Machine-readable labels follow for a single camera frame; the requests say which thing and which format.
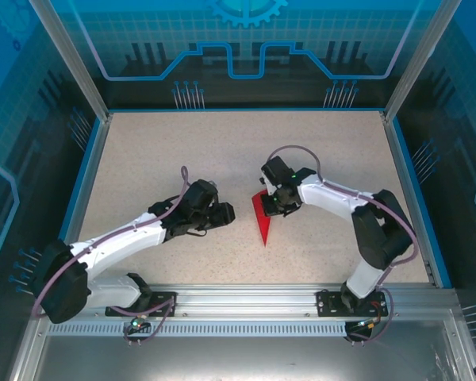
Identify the long aluminium mounting rail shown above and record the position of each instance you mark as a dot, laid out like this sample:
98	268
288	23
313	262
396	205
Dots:
242	297

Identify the red cloth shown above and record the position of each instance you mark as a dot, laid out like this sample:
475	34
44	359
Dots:
263	226

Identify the aluminium side rail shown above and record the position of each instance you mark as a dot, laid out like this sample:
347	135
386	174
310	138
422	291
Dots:
408	198
84	198

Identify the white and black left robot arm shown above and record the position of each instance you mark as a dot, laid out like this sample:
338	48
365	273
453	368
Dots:
119	238

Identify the blue edge strip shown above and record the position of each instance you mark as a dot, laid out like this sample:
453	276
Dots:
74	198
419	198

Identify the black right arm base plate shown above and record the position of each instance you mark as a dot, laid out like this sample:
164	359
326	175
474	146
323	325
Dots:
327	303

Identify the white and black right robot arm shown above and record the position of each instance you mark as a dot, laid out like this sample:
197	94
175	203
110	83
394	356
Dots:
325	196

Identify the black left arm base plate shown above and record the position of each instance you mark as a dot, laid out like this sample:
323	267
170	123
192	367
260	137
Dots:
166	297

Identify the grey metal panel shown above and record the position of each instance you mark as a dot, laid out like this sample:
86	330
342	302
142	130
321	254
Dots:
238	357

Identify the aluminium frame post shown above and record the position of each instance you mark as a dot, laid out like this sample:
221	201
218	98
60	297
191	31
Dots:
416	63
77	63

